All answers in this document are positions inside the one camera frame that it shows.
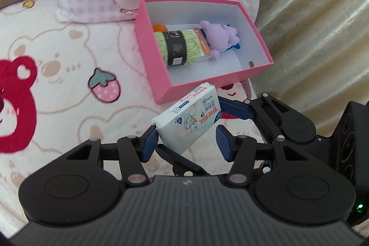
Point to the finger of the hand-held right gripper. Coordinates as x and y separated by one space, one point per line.
233 109
181 161

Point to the orange makeup sponge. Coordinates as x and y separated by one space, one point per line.
158 28

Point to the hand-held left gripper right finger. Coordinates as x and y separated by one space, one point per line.
226 145

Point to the clear floss pick box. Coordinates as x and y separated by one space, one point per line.
205 47

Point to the pink cardboard box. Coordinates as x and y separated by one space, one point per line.
219 73

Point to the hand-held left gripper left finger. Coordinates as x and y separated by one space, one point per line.
148 145

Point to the white tissue packet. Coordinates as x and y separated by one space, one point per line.
187 122

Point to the bear print blanket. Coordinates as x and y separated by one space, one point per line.
72 84

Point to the purple plush toy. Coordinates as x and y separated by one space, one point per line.
220 37

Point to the green yarn ball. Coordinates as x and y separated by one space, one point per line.
161 44

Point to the gold satin cloth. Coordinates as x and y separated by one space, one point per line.
311 18

